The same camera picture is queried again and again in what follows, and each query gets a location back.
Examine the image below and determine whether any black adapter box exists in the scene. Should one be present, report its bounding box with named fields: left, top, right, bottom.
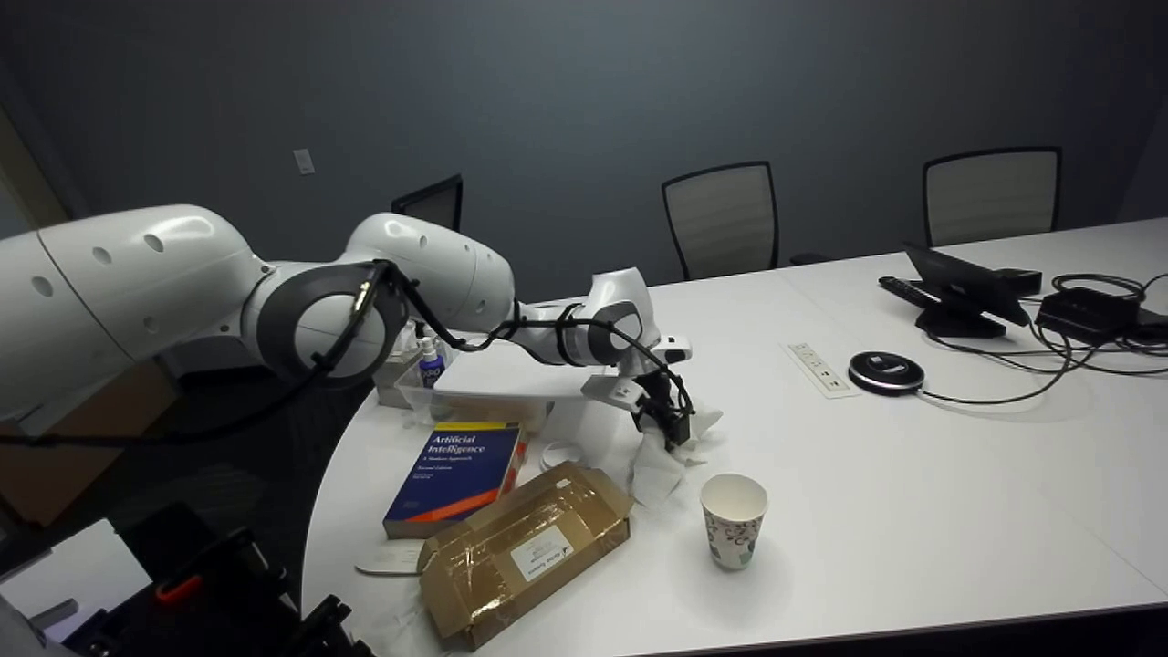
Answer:
left=1037, top=269, right=1168, bottom=349

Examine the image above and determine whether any grey mesh office chair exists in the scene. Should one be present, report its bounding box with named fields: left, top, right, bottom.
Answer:
left=656, top=157, right=780, bottom=284
left=919, top=143, right=1065, bottom=250

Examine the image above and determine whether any blue book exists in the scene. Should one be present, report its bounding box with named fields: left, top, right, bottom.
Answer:
left=379, top=421, right=532, bottom=544

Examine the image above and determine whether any white napkin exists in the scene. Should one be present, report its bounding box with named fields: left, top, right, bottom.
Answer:
left=626, top=405, right=723, bottom=503

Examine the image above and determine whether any brown cardboard box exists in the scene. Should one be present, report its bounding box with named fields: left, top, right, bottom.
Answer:
left=415, top=455, right=634, bottom=654

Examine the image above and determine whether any white oval plastic piece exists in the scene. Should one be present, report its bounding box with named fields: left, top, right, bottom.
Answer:
left=352, top=541, right=426, bottom=579

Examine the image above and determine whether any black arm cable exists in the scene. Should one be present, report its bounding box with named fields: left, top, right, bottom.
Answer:
left=307, top=260, right=702, bottom=423

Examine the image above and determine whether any black round speakerphone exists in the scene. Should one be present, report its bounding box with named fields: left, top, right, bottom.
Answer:
left=842, top=345, right=930, bottom=399

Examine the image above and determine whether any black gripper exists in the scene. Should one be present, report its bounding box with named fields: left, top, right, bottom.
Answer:
left=626, top=361, right=702, bottom=452

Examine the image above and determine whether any black perforated mounting board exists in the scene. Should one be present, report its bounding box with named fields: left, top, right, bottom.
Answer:
left=66, top=500, right=307, bottom=657

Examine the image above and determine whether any black mesh office chair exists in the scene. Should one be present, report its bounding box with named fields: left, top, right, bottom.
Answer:
left=391, top=170, right=469, bottom=232

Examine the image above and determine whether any white sheet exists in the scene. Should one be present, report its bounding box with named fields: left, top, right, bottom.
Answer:
left=0, top=513, right=157, bottom=648

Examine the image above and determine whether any grey tissue box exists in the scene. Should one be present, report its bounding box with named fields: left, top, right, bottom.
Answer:
left=373, top=349, right=431, bottom=412

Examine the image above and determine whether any black conference phone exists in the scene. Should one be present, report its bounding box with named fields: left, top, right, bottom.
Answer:
left=875, top=243, right=1047, bottom=342

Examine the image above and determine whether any translucent plastic bin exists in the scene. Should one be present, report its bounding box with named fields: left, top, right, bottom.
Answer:
left=431, top=338, right=634, bottom=430

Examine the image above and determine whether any black speakerphone cable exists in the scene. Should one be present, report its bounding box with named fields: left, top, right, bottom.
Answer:
left=914, top=325, right=1083, bottom=409

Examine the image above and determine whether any blue sanitizer bottle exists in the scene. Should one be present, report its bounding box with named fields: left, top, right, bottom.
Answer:
left=415, top=342, right=449, bottom=392

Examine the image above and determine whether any patterned paper cup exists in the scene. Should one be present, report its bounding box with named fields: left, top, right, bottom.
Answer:
left=697, top=469, right=773, bottom=575

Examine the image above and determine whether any white remote control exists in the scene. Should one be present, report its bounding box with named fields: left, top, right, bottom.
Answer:
left=786, top=338, right=858, bottom=400

